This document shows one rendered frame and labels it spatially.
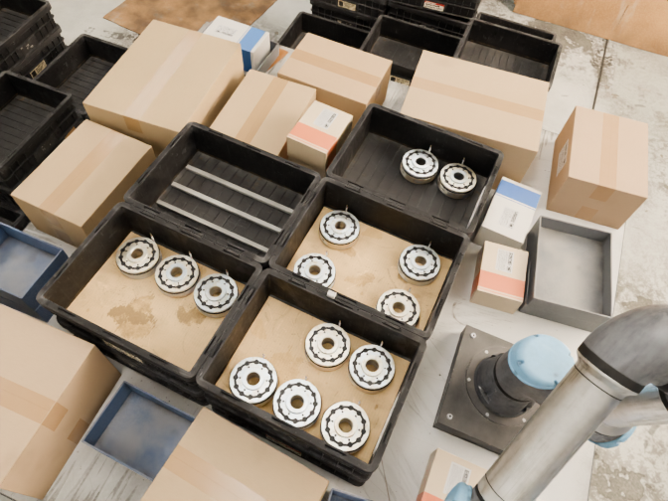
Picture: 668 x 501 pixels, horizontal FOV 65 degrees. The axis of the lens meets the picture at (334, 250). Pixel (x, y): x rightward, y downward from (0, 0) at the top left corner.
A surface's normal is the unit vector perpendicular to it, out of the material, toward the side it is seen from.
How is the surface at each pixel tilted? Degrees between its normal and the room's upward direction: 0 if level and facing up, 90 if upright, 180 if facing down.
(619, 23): 72
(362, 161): 0
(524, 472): 42
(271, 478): 0
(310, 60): 0
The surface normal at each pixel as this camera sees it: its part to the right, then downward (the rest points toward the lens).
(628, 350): -0.57, -0.16
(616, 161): 0.06, -0.51
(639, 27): -0.36, 0.58
